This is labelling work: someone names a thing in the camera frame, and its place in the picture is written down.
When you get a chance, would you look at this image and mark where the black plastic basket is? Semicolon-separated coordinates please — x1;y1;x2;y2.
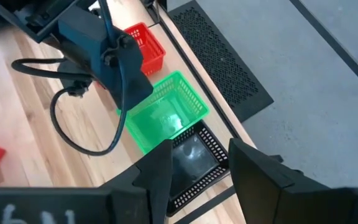
165;119;231;218

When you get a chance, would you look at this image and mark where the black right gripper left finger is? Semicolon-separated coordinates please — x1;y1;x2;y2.
0;139;174;224

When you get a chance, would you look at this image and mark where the green plastic basket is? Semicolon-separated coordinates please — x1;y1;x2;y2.
116;70;211;156

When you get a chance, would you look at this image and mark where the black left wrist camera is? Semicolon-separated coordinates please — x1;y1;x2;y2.
57;60;93;98

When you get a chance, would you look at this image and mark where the black perforated floor plate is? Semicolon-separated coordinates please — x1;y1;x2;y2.
167;0;275;124

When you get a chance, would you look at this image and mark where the black camera cable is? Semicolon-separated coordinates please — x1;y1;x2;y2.
11;0;129;156

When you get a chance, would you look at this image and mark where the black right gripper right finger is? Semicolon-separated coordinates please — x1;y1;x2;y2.
229;138;358;224

